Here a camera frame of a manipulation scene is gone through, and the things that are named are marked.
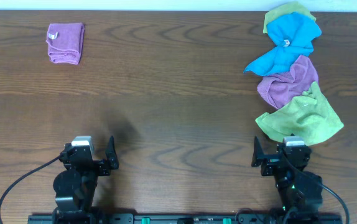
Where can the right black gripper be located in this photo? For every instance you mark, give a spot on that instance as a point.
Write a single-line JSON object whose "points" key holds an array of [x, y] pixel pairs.
{"points": [[278, 162]]}

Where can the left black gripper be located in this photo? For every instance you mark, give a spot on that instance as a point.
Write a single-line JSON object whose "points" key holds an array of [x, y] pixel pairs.
{"points": [[92, 165]]}

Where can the blue microfiber cloth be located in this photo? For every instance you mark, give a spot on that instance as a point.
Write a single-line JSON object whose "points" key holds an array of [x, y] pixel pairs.
{"points": [[293, 35]]}

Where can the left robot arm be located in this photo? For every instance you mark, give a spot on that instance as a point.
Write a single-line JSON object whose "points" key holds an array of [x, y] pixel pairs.
{"points": [[75, 186]]}

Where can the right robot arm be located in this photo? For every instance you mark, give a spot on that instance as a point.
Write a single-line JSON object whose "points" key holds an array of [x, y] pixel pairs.
{"points": [[300, 192]]}

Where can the large green cloth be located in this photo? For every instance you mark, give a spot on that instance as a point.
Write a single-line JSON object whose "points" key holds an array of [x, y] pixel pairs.
{"points": [[309, 116]]}

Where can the crumpled purple cloth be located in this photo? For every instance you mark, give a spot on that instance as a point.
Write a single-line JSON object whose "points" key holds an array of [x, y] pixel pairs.
{"points": [[279, 88]]}

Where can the folded purple cloth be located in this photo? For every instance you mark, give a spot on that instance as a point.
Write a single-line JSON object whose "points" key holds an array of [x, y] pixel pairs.
{"points": [[65, 42]]}

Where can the small green cloth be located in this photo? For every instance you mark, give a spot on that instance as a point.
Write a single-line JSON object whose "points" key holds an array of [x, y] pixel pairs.
{"points": [[284, 9]]}

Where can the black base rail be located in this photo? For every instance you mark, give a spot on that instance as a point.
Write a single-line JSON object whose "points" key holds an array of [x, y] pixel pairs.
{"points": [[129, 218]]}

